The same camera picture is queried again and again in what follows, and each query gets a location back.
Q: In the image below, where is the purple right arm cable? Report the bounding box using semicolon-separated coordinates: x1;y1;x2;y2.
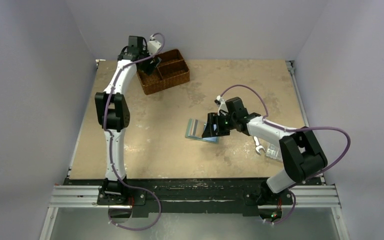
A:
215;84;352;226

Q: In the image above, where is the brown woven divided basket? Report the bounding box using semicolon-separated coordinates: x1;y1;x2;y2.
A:
137;49;190;95

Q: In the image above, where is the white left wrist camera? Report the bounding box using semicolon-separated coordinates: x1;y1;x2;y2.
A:
146;39;163;56

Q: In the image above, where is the aluminium frame rail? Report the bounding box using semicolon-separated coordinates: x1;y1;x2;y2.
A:
38;184;102;240

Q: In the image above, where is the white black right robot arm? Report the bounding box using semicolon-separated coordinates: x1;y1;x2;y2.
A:
202;96;328;204

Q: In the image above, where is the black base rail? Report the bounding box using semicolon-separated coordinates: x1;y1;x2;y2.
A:
62;177;324;218

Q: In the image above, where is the teal card holder wallet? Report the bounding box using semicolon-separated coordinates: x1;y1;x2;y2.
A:
185;118;219;144

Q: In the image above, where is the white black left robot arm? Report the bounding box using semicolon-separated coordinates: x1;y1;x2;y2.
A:
94;33;165;205

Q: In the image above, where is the silver wrench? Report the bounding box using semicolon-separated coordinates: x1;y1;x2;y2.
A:
253;136;266;156

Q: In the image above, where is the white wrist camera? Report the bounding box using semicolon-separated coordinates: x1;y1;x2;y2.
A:
146;39;163;56
214;95;229;116

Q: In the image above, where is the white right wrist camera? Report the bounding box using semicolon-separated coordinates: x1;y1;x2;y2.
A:
214;95;229;116

